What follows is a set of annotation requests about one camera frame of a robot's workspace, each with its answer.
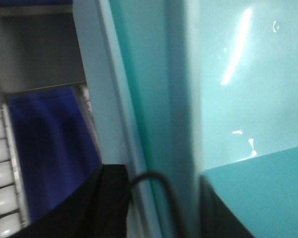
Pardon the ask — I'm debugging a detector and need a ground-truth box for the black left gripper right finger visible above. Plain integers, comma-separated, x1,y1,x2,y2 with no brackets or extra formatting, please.
201,176,253,238

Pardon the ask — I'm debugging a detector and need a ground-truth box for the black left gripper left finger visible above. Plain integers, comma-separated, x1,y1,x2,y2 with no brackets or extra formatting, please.
13,165,129,238

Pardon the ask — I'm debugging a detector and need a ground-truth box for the light blue plastic bin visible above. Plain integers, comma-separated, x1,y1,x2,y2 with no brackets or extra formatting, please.
73,0,298,238

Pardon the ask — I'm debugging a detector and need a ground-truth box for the stainless steel shelf front beam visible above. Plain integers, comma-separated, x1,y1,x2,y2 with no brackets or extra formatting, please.
0,4,86,95

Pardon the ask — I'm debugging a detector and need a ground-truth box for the dark blue bin left front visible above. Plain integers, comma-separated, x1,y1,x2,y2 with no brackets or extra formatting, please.
7,88,101,222

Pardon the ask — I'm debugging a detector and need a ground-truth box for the white roller track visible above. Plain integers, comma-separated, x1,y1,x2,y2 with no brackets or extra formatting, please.
0,103,21,238

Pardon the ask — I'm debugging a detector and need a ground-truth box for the black cable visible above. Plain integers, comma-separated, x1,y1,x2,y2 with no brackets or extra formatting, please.
124,171,179,238

